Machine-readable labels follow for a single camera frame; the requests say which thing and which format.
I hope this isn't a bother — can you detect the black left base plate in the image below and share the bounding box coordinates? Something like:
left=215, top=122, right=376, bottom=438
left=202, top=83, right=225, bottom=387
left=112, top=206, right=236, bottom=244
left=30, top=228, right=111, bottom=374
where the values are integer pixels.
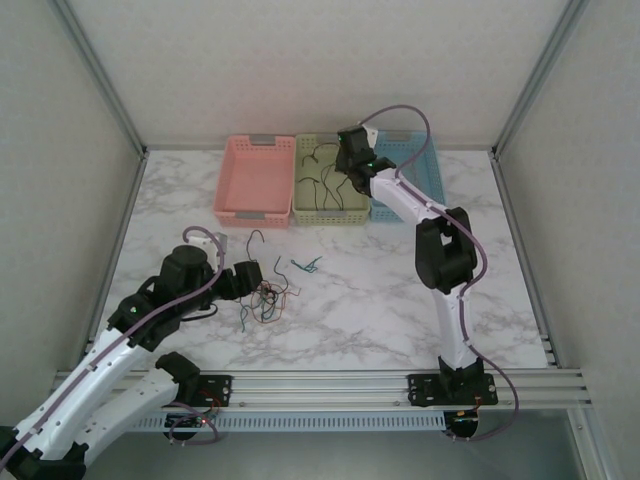
left=169, top=373, right=235, bottom=407

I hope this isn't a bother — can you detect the green plastic basket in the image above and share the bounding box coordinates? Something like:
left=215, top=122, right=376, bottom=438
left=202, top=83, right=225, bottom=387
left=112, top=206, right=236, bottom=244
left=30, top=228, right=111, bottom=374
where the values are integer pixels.
left=291, top=132, right=372, bottom=229

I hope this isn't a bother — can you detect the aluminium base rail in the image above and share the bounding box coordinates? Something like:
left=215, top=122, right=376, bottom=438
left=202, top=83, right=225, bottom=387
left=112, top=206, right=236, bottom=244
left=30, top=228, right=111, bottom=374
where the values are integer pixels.
left=54, top=369, right=594, bottom=414

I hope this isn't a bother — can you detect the white slotted cable duct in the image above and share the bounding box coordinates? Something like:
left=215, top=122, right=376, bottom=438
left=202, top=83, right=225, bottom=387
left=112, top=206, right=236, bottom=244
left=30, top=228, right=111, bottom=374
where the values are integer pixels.
left=119, top=412, right=447, bottom=432

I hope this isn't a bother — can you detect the small black circuit board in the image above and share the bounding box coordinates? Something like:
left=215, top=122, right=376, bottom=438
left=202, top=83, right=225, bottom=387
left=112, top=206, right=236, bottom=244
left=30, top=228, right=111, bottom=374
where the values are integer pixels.
left=164, top=410, right=221, bottom=432
left=447, top=409, right=482, bottom=432

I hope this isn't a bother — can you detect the coloured wire pile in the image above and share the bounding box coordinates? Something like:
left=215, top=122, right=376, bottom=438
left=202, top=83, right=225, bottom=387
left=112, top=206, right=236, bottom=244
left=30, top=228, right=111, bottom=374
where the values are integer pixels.
left=249, top=287, right=281, bottom=324

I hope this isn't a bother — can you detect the blue plastic basket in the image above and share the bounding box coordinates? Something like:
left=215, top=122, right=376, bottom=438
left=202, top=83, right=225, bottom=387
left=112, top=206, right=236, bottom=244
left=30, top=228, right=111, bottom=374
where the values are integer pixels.
left=368, top=130, right=448, bottom=224

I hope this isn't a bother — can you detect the thin green wire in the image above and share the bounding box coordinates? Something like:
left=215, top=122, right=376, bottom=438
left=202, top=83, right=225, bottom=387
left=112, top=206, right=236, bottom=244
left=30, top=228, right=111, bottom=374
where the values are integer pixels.
left=239, top=299, right=261, bottom=334
left=291, top=256, right=324, bottom=275

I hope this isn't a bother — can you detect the pink plastic basket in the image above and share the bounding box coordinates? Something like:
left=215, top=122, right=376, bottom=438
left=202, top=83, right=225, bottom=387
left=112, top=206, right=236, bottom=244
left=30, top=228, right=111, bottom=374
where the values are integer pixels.
left=213, top=133, right=296, bottom=230

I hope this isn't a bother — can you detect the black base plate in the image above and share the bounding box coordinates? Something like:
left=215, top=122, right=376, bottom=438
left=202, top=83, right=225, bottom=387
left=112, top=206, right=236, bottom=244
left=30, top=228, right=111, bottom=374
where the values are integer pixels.
left=169, top=373, right=235, bottom=407
left=407, top=372, right=501, bottom=407

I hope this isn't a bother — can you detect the aluminium frame post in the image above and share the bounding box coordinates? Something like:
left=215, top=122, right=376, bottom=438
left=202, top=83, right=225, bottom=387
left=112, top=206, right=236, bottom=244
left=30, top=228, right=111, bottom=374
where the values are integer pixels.
left=492, top=0, right=591, bottom=159
left=52, top=0, right=150, bottom=157

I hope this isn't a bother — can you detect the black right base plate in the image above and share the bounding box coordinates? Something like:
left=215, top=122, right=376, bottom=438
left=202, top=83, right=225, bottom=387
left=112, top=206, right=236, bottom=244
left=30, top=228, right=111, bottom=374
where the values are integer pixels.
left=407, top=372, right=501, bottom=407

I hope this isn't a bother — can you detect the aluminium frame leg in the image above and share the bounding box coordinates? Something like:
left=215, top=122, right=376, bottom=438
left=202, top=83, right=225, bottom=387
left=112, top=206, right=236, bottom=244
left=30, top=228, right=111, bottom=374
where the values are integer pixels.
left=569, top=404, right=619, bottom=480

